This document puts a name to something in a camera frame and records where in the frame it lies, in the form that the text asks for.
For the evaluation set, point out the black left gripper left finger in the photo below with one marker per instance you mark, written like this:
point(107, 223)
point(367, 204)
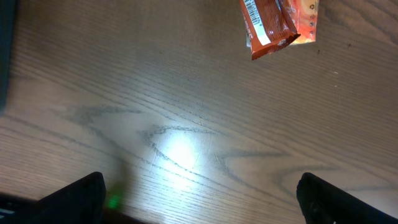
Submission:
point(78, 203)

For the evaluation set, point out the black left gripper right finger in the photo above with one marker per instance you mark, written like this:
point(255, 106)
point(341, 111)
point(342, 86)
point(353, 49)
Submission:
point(323, 203)

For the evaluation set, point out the red small packet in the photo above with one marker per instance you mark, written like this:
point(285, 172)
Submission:
point(269, 26)

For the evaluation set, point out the orange tissue packet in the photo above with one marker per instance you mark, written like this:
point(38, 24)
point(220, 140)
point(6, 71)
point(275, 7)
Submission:
point(304, 14)

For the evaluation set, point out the grey plastic mesh basket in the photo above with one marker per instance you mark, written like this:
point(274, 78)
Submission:
point(8, 11)

